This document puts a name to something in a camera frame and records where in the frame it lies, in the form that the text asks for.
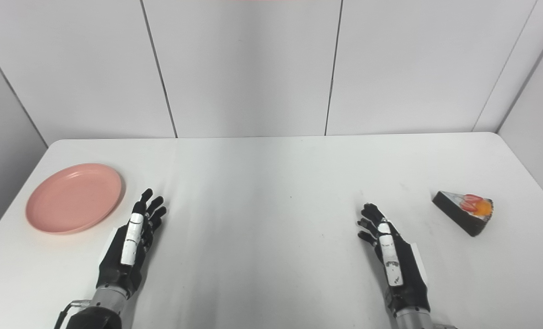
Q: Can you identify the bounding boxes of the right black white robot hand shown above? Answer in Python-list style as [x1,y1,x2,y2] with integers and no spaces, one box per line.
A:
[357,203,431,318]

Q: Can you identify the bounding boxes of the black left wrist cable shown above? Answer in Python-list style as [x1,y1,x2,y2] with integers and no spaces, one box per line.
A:
[54,299,91,329]

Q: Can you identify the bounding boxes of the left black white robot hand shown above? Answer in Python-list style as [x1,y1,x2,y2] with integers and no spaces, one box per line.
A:
[96,188,167,297]

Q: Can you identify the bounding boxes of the pink round plate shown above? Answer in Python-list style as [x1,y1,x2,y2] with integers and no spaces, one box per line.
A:
[25,164,123,235]

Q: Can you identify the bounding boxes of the chocolate cake slice with fruit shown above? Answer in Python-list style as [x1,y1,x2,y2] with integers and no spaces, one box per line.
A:
[432,191,495,237]

